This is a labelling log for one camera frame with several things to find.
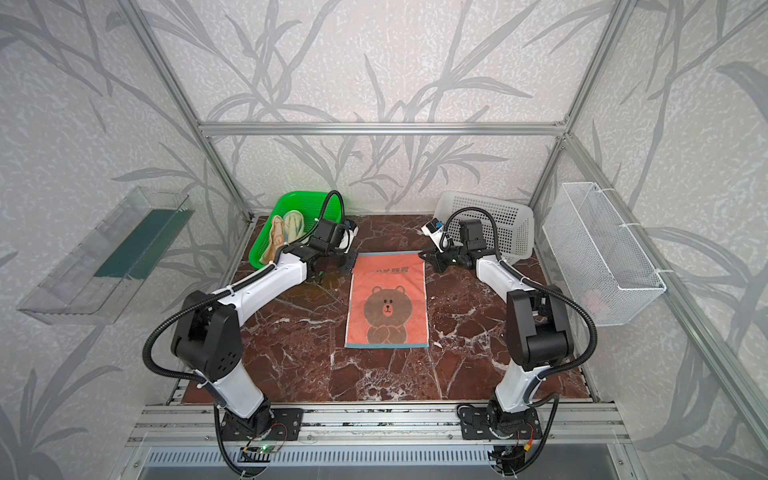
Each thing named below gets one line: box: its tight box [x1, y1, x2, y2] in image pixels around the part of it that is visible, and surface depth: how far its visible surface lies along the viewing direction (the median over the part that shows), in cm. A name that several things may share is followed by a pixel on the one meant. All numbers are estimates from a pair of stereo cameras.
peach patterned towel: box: [260, 215, 285, 264], surface depth 106 cm
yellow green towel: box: [283, 209, 307, 243], surface depth 110 cm
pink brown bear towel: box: [345, 251, 429, 348], surface depth 96 cm
